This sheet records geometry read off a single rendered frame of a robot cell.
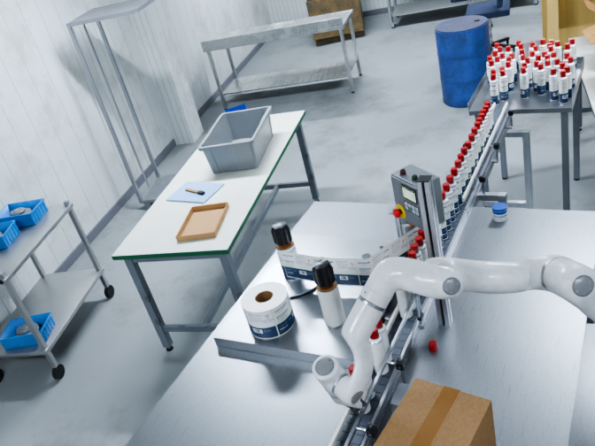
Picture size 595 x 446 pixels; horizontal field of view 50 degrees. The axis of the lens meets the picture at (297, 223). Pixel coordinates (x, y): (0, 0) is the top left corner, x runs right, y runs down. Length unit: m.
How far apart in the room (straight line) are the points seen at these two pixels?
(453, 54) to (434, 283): 4.70
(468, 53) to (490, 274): 4.58
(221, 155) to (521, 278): 2.71
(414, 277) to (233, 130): 3.13
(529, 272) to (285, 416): 1.01
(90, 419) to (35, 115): 2.63
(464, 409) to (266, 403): 0.86
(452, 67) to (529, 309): 4.11
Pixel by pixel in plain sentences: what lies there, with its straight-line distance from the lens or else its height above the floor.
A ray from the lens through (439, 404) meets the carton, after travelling 1.96.
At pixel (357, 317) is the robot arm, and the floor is 1.34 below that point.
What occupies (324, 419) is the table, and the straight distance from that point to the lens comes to 2.38.
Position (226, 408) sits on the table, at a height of 0.83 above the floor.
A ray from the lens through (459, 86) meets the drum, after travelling 6.53.
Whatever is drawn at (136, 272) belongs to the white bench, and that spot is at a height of 0.65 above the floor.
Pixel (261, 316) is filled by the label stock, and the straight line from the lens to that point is 2.61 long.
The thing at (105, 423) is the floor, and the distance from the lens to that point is 4.05.
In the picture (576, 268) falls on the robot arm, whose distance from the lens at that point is 2.04.
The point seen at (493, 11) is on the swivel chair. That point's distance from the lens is 7.69.
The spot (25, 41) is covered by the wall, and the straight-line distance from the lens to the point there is 5.74.
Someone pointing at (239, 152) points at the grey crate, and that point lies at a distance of 4.28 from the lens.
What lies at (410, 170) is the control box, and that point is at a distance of 2.38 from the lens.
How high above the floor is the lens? 2.58
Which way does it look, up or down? 30 degrees down
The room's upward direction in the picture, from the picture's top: 15 degrees counter-clockwise
